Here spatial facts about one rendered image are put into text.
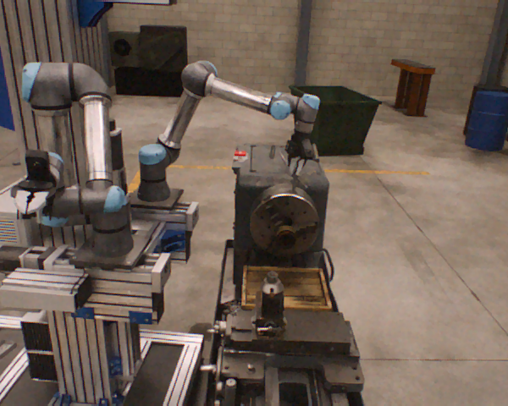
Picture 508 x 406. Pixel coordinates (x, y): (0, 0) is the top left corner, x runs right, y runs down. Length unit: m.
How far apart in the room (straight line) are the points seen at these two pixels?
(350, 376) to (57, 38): 1.46
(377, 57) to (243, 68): 3.39
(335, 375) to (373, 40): 11.11
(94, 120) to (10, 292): 0.68
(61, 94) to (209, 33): 10.37
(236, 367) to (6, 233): 1.04
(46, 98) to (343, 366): 1.26
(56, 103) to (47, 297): 0.65
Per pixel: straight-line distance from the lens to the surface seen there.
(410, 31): 12.54
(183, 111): 2.08
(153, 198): 2.08
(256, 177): 2.15
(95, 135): 1.41
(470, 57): 13.24
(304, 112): 1.95
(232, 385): 1.55
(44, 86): 1.50
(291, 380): 1.64
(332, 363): 1.63
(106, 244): 1.66
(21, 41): 1.80
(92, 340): 2.21
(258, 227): 2.05
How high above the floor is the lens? 1.99
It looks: 23 degrees down
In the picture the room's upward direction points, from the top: 3 degrees clockwise
